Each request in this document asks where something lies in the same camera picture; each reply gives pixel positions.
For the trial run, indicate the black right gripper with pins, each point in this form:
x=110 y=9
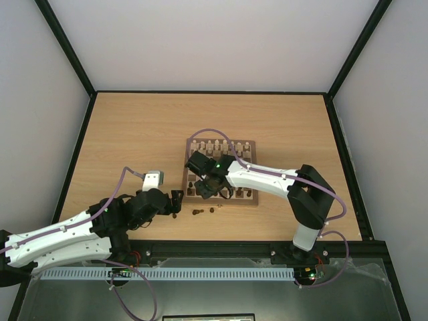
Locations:
x=207 y=186

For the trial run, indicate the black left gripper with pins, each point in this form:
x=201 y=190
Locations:
x=176 y=203

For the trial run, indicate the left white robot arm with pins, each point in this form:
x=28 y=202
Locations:
x=100 y=232

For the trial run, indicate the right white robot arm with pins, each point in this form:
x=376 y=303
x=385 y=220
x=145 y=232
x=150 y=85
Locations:
x=309 y=195

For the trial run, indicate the wooden chess board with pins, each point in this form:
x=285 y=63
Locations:
x=188 y=176

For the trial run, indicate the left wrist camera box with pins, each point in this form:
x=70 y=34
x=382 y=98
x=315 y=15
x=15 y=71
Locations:
x=152 y=180

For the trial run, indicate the white slotted cable duct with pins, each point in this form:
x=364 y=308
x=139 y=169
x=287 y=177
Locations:
x=172 y=273

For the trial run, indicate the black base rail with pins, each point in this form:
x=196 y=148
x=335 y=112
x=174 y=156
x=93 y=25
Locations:
x=149 y=252

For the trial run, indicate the black left frame post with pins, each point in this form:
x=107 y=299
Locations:
x=66 y=46

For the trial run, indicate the black corner frame post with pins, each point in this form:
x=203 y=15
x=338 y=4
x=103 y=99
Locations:
x=369 y=28

